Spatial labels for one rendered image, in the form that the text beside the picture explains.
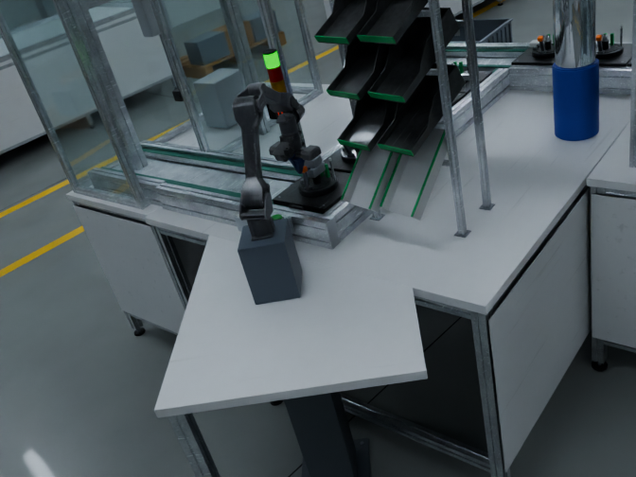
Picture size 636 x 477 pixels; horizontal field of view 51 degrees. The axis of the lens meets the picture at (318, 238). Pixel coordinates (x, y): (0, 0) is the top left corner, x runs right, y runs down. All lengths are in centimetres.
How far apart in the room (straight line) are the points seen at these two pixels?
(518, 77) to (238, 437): 196
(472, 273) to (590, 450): 92
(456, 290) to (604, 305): 89
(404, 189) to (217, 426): 142
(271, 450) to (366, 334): 109
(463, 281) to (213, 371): 73
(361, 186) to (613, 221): 87
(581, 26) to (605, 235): 71
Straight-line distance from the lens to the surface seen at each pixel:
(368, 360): 171
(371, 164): 212
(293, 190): 234
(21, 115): 698
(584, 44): 251
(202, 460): 194
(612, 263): 252
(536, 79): 310
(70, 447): 322
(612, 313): 266
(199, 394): 178
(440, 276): 194
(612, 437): 265
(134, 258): 310
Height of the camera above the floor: 199
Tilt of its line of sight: 30 degrees down
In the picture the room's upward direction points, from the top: 14 degrees counter-clockwise
